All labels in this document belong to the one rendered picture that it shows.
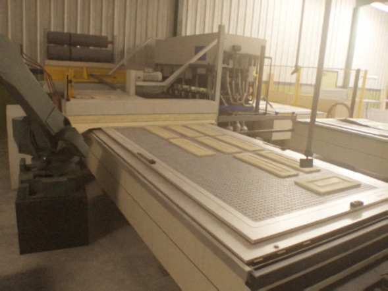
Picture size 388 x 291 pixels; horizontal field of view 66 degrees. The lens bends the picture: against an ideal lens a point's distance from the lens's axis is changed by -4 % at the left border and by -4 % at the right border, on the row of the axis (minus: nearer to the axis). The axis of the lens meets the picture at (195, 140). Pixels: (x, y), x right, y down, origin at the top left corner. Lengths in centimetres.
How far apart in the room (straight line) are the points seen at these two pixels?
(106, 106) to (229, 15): 693
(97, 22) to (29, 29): 159
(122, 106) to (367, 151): 396
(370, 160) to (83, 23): 693
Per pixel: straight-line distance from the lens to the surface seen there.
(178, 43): 730
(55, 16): 837
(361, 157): 581
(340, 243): 191
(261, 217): 185
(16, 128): 304
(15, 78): 239
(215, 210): 186
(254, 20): 1100
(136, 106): 426
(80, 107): 407
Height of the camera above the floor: 166
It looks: 13 degrees down
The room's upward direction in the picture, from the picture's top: 4 degrees clockwise
